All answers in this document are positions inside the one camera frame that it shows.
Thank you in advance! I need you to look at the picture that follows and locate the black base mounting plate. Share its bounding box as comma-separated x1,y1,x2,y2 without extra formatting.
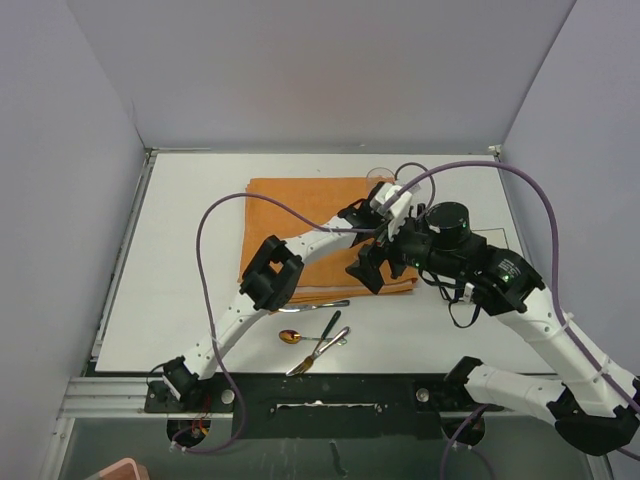
144,374,478,446

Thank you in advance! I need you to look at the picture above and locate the gold spoon dark handle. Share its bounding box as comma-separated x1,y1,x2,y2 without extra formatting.
278,310,342,345

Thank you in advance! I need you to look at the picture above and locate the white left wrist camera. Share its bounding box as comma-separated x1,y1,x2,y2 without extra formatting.
369,182,410,218

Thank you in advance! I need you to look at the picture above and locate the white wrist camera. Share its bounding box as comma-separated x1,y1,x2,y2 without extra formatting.
369,182,410,218
384,192,413,241

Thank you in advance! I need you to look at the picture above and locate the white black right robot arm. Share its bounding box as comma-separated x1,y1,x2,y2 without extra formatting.
339,202,639,456

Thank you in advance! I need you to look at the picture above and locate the clear drinking glass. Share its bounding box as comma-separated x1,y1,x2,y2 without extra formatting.
366,167,395,190

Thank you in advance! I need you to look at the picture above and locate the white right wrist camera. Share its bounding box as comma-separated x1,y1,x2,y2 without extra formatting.
384,192,413,241

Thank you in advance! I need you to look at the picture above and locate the gold fork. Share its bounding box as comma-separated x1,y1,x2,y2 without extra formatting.
286,326,351,377

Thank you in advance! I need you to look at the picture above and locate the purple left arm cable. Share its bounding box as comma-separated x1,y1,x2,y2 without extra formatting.
169,162,436,455

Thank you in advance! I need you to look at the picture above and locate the white square plate black rim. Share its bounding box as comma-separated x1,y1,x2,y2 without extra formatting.
475,228,521,253

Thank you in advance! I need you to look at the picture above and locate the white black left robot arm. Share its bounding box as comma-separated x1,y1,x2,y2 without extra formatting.
161,194,399,411

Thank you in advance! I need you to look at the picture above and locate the iridescent ornate teaspoon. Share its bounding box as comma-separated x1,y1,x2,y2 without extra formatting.
320,337,347,346

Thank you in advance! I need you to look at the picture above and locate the orange cloth napkin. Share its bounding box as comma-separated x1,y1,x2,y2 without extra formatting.
239,176,419,316

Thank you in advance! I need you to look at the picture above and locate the pink plastic bin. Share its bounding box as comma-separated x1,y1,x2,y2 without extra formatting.
90,458,150,480

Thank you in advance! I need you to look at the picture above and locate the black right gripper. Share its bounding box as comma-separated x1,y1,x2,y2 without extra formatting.
347,207,462,292

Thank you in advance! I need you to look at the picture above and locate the silver table knife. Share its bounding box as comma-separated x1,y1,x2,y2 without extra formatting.
278,299,351,313

